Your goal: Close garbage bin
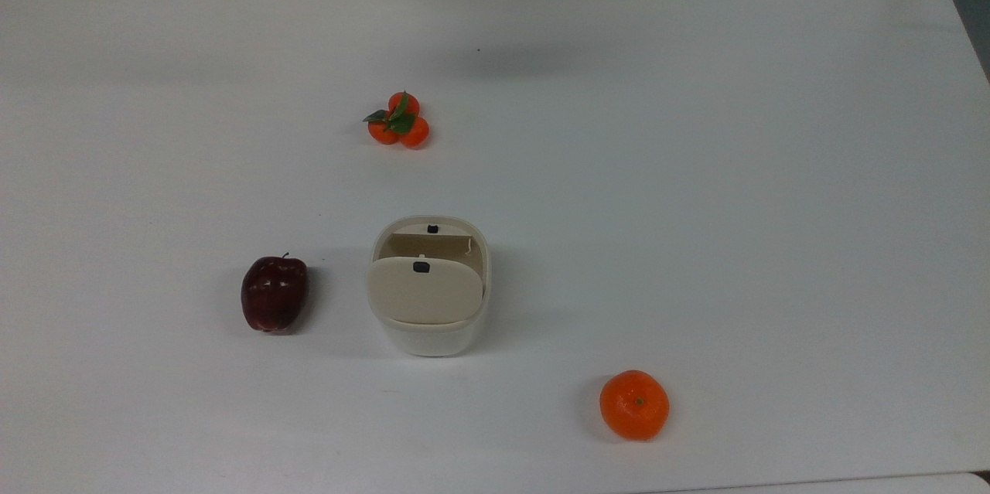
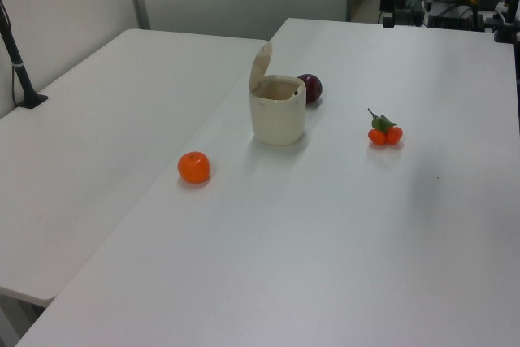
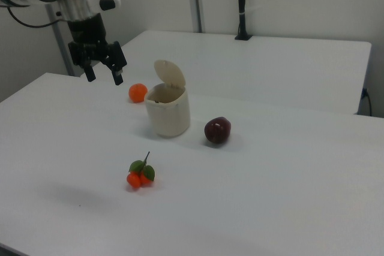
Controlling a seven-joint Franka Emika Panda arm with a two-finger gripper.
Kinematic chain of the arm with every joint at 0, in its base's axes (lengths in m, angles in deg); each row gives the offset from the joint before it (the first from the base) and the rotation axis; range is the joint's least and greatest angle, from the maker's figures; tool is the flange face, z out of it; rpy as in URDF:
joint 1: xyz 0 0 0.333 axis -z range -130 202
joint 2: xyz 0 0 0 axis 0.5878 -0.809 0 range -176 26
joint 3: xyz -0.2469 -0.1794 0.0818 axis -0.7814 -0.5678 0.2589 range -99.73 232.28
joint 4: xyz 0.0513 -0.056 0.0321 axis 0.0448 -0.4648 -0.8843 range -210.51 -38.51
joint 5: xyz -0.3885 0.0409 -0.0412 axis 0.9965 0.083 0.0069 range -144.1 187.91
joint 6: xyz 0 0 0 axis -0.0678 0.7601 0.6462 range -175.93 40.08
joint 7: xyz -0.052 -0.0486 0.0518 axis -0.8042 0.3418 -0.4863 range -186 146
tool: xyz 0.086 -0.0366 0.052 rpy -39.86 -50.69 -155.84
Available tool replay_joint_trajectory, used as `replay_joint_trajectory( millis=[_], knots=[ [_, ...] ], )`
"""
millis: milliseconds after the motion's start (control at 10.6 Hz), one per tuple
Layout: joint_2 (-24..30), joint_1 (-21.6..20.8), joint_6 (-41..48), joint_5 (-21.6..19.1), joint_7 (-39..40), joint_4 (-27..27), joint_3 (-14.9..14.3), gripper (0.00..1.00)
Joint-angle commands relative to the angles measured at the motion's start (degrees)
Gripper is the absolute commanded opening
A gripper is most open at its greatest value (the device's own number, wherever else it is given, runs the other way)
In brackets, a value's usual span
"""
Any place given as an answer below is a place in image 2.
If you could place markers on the cream plastic garbage bin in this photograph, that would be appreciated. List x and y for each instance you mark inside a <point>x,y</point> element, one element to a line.
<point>276,119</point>

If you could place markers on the orange mandarin fruit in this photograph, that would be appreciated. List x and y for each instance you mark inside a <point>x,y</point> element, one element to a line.
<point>194,167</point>

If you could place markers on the dark red apple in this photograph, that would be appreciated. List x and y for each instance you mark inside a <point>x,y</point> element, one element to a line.
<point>313,87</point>

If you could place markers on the small tangerine cluster with leaves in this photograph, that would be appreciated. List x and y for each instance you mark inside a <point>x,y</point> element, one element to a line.
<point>380,136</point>

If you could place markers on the black clamp stand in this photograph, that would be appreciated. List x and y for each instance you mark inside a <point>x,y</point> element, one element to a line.
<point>508,26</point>

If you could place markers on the black camera stand pole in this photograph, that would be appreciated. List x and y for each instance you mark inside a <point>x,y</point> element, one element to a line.
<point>21,72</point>

